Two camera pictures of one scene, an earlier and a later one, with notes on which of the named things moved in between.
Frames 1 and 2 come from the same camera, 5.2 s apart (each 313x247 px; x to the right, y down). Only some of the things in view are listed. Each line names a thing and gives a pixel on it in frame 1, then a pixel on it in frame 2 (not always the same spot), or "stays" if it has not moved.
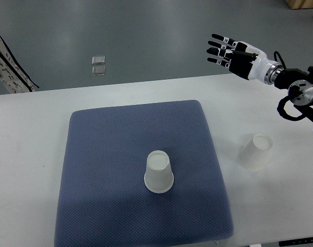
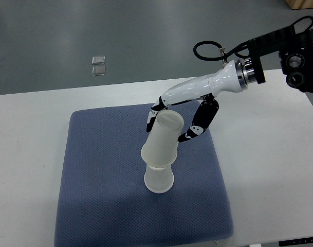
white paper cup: x=158 y=177 stays
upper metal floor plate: x=98 y=60 stays
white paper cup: x=253 y=157 → x=160 y=150
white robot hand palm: x=260 y=64 → x=232 y=77
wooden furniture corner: x=303 y=4 stays
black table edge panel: x=299 y=241 stays
